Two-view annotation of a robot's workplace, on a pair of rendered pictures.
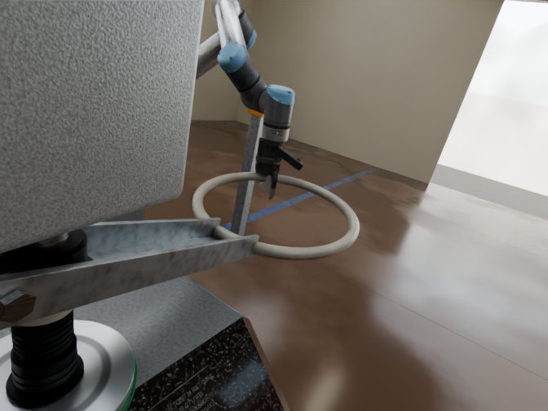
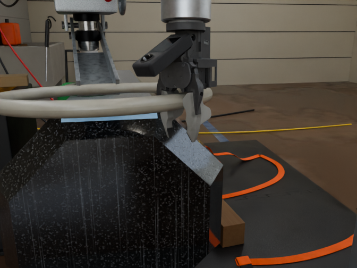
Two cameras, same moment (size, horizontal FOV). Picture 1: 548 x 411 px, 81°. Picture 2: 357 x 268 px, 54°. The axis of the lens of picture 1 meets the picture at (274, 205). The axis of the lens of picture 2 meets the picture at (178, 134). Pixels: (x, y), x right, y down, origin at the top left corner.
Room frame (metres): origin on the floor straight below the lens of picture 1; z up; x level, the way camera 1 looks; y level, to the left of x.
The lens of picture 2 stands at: (1.61, -0.38, 1.05)
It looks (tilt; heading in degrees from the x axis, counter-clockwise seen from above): 17 degrees down; 141
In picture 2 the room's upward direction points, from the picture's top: straight up
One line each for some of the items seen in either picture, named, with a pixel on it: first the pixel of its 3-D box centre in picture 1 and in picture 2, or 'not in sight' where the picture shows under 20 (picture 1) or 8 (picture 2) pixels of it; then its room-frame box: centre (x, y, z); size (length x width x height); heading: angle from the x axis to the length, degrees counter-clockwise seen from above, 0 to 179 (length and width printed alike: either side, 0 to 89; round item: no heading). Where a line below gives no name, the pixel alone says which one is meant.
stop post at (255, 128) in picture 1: (246, 180); not in sight; (2.17, 0.22, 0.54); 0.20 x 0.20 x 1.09; 62
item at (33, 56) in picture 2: not in sight; (36, 77); (-3.17, 1.11, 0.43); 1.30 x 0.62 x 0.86; 151
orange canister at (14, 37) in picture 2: not in sight; (11, 33); (-3.17, 0.87, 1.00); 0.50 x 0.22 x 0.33; 151
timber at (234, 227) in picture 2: not in sight; (221, 220); (0.48, 0.84, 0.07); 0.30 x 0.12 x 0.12; 158
